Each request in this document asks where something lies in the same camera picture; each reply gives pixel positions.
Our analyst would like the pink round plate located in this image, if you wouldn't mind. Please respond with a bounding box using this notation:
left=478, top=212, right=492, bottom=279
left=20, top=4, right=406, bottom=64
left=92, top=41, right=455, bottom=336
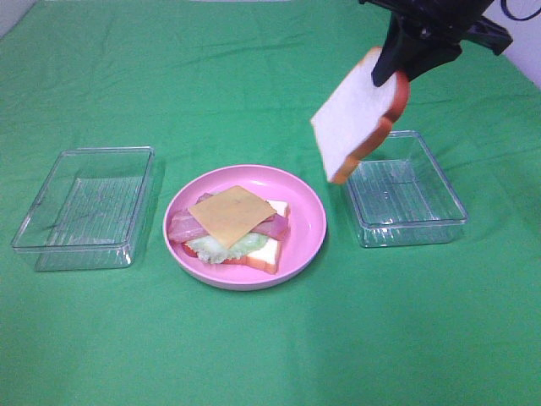
left=162, top=164, right=327, bottom=291

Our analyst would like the bread slice from box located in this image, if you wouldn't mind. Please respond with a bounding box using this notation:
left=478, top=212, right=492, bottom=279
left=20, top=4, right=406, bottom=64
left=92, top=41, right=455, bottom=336
left=310, top=47, right=410, bottom=184
left=181, top=200, right=290, bottom=274

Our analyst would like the green tablecloth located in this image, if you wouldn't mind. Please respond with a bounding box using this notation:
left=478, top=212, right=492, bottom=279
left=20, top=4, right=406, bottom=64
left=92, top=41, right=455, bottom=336
left=1, top=1, right=540, bottom=405

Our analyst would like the clear plastic box left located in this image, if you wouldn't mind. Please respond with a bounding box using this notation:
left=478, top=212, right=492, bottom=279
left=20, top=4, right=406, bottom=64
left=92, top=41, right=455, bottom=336
left=11, top=146, right=155, bottom=272

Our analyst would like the green lettuce leaf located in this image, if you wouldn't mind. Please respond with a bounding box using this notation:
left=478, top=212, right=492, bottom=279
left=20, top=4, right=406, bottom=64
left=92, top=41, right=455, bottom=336
left=185, top=232, right=270, bottom=264

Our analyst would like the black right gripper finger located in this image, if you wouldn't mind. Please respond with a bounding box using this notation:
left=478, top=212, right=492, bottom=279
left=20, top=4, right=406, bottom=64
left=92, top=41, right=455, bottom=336
left=371, top=16, right=403, bottom=87
left=403, top=43, right=462, bottom=81

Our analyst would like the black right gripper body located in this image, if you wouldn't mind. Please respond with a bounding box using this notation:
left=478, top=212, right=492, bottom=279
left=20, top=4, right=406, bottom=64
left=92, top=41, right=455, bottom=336
left=372, top=0, right=512, bottom=55

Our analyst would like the clear plastic box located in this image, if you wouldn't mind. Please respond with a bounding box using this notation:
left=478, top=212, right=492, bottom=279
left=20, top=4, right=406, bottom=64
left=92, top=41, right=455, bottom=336
left=345, top=130, right=468, bottom=248
left=11, top=146, right=155, bottom=272

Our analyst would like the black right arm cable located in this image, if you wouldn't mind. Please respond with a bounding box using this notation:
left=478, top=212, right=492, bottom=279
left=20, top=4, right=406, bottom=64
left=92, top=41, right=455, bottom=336
left=500, top=0, right=541, bottom=21

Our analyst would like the clear plastic box right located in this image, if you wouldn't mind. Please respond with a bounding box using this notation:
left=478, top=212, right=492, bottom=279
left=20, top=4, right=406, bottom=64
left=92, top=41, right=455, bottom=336
left=345, top=130, right=468, bottom=248

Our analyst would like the bacon strip from box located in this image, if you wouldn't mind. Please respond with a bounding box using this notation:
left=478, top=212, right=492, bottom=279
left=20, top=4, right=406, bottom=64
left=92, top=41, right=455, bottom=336
left=167, top=208, right=209, bottom=243
left=251, top=214, right=289, bottom=240

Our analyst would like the yellow cheese slice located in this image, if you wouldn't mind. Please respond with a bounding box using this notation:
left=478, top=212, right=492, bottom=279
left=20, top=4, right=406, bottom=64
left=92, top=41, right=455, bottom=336
left=188, top=185, right=276, bottom=249

